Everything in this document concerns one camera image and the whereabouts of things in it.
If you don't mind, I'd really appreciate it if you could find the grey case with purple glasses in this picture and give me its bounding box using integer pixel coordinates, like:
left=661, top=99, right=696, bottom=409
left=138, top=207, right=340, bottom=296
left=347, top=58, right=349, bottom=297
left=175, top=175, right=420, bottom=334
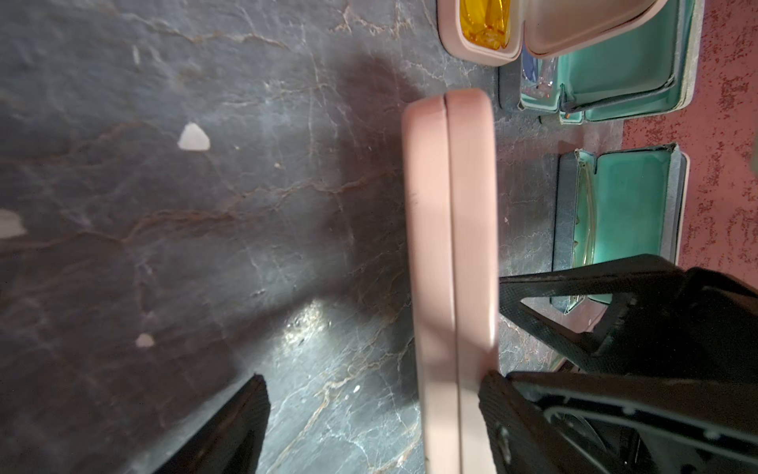
left=499, top=1, right=705, bottom=126

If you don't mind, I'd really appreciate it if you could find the pink case with tortoise sunglasses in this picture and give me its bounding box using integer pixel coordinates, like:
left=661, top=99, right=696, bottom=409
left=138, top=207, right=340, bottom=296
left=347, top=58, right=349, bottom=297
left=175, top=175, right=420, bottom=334
left=402, top=89, right=499, bottom=473

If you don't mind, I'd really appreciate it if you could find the pink case with yellow glasses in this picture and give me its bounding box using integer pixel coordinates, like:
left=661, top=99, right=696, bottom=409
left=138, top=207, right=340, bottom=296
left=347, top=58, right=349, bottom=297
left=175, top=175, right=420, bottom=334
left=436, top=1, right=666, bottom=67

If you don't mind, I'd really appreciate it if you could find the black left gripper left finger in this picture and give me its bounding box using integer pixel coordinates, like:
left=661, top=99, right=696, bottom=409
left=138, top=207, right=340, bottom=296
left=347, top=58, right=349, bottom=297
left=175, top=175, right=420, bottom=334
left=157, top=374, right=270, bottom=474

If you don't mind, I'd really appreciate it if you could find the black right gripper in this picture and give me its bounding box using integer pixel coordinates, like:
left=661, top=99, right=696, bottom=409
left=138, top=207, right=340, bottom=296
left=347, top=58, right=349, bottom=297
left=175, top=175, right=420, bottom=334
left=499, top=255, right=757, bottom=462

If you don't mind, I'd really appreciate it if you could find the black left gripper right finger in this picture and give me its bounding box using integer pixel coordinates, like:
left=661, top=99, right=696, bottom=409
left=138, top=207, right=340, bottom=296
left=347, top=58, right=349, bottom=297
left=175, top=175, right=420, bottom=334
left=479, top=371, right=601, bottom=473

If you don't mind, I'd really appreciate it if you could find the case with clear yellow glasses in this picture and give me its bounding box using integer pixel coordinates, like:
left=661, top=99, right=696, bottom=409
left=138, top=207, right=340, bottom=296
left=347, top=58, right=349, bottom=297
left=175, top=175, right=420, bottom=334
left=550, top=143, right=691, bottom=315

